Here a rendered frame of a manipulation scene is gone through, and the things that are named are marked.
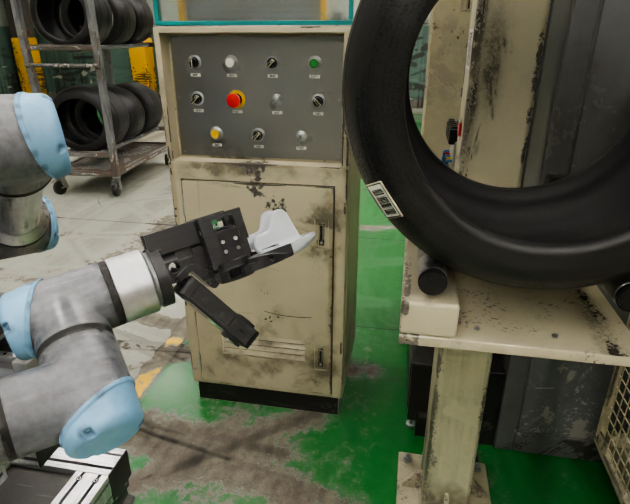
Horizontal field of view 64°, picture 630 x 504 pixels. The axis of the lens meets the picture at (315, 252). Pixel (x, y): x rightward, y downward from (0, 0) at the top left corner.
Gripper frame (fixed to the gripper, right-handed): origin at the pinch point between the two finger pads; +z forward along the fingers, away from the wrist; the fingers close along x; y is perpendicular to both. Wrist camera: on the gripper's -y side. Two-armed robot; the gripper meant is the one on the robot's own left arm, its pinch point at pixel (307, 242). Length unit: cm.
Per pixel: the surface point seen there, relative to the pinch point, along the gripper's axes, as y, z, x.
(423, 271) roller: -10.5, 17.6, 1.1
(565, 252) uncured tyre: -11.2, 29.6, -14.3
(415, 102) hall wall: 74, 604, 705
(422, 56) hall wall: 147, 621, 677
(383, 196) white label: 2.5, 13.2, -0.4
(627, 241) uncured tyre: -11.5, 35.4, -19.2
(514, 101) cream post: 11, 56, 12
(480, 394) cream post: -56, 49, 34
